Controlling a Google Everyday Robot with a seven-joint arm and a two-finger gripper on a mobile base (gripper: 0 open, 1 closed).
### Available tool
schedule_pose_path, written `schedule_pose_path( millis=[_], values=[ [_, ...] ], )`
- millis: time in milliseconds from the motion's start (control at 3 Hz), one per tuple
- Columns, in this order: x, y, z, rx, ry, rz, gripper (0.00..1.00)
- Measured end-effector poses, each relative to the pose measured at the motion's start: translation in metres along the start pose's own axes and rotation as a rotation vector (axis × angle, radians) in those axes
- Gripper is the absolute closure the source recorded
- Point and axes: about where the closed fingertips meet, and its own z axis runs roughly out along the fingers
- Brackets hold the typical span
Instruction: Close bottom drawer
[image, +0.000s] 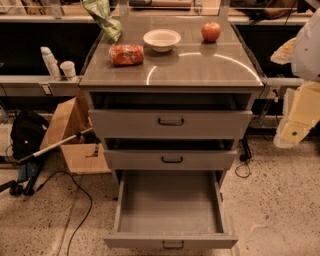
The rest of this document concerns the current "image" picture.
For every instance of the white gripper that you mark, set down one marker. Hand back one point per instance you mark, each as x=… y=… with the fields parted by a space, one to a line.
x=307 y=53

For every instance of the grey bottom drawer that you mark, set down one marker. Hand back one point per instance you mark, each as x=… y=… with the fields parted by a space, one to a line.
x=171 y=210

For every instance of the grey drawer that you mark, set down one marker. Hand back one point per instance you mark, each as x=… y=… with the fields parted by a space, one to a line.
x=167 y=115
x=171 y=210
x=169 y=154

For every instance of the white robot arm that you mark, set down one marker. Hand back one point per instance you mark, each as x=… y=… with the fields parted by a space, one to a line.
x=305 y=58

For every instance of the grey drawer cabinet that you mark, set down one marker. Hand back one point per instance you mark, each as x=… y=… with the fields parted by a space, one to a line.
x=192 y=66

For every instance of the grey top drawer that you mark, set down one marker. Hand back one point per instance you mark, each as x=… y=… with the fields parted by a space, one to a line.
x=167 y=115

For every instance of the grey middle drawer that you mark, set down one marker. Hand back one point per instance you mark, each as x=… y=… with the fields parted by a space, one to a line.
x=169 y=154

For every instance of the red apple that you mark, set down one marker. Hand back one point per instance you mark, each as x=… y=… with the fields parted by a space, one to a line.
x=211 y=31

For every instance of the white bowl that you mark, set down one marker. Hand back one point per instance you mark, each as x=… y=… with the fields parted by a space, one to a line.
x=162 y=40

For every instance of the orange snack packet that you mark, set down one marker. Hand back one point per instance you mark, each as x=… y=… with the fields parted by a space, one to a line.
x=123 y=55

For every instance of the green chip bag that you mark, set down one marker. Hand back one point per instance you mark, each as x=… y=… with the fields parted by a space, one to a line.
x=101 y=13

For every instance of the brown cardboard box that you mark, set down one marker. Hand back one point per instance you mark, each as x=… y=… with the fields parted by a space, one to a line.
x=83 y=154

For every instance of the white paper cup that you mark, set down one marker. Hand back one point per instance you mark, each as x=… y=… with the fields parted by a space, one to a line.
x=68 y=68

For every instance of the white plastic bottle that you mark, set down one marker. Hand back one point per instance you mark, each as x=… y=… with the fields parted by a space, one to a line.
x=51 y=63

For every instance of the white and black pole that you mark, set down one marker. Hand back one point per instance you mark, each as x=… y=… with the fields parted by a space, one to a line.
x=55 y=145

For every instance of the black backpack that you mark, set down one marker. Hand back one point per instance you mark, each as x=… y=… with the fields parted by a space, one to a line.
x=27 y=133

